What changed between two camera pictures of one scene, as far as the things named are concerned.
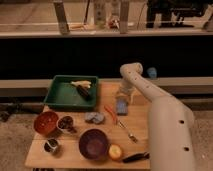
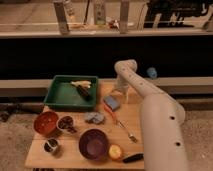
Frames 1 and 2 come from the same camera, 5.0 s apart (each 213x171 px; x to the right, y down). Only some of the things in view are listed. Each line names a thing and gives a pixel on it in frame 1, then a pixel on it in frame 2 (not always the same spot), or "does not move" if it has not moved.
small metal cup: x=50 y=145 does not move
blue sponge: x=122 y=107 → x=112 y=102
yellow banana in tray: x=82 y=83 does not move
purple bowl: x=93 y=144 does not move
